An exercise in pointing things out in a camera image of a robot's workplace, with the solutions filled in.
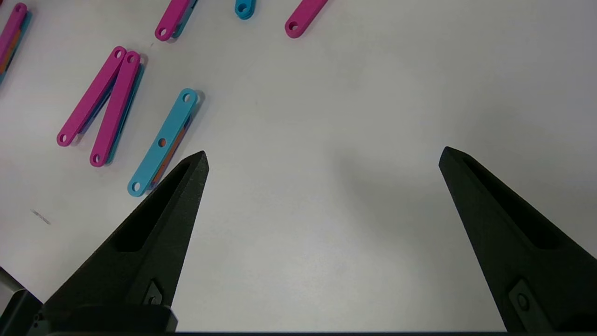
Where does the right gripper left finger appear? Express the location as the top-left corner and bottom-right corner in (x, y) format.
(43, 150), (209, 308)

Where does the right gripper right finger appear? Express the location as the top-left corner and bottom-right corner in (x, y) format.
(438, 147), (597, 333)

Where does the long pink bar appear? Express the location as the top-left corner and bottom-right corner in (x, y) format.
(89, 50), (142, 168)
(154, 0), (199, 42)
(0, 2), (32, 84)
(56, 45), (127, 147)

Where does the long blue bar orange dot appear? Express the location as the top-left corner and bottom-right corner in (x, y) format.
(127, 88), (198, 197)

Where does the short blue bar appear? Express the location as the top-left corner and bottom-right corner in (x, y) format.
(235, 0), (256, 20)

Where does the short pink bar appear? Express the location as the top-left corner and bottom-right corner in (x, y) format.
(285, 0), (329, 39)

